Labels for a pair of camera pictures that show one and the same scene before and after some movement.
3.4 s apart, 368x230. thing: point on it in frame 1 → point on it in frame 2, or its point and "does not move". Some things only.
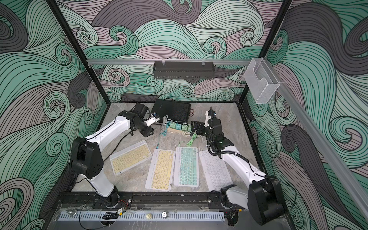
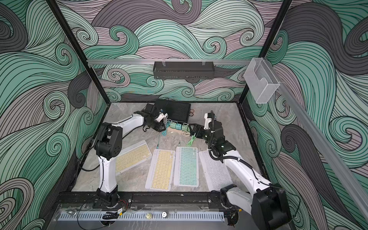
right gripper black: x=197 y=124 does not move
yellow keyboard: x=130 y=157 does not move
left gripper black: x=147 y=132 → x=159 y=128
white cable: x=164 y=126 does not move
